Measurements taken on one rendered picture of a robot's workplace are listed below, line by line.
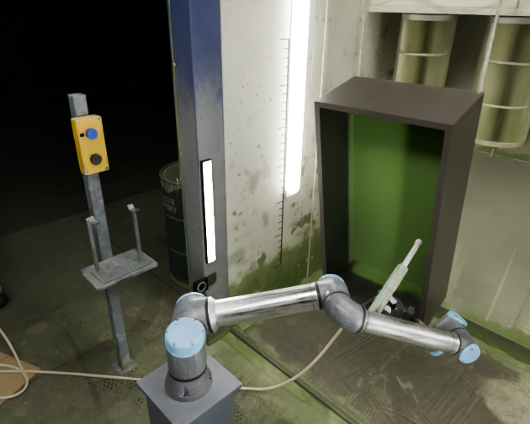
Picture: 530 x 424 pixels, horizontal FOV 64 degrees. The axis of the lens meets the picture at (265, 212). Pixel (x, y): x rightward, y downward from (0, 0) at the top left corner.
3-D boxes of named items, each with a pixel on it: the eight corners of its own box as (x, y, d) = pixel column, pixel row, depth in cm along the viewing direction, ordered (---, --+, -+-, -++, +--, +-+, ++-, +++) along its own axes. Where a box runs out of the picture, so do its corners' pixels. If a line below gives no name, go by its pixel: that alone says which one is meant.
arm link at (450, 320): (474, 331, 182) (453, 349, 186) (462, 314, 193) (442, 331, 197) (460, 321, 179) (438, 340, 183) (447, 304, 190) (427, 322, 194)
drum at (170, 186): (161, 259, 370) (151, 162, 331) (224, 245, 393) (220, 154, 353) (179, 297, 323) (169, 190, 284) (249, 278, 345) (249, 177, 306)
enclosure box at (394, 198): (352, 258, 277) (354, 76, 208) (446, 296, 242) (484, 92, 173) (323, 292, 256) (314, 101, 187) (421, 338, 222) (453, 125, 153)
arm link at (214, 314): (164, 320, 168) (351, 287, 167) (171, 293, 184) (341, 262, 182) (175, 348, 175) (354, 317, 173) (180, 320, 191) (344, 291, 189)
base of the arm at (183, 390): (182, 410, 159) (181, 392, 155) (156, 382, 171) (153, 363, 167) (222, 383, 171) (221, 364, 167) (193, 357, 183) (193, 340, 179)
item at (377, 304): (356, 328, 200) (379, 319, 180) (347, 321, 200) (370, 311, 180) (402, 257, 223) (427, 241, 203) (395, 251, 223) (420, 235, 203)
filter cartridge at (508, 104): (484, 167, 255) (522, 15, 218) (449, 149, 287) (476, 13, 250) (537, 163, 262) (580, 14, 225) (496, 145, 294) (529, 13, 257)
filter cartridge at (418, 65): (435, 131, 323) (458, 11, 285) (438, 146, 292) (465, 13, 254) (385, 128, 332) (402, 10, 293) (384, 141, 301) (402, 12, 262)
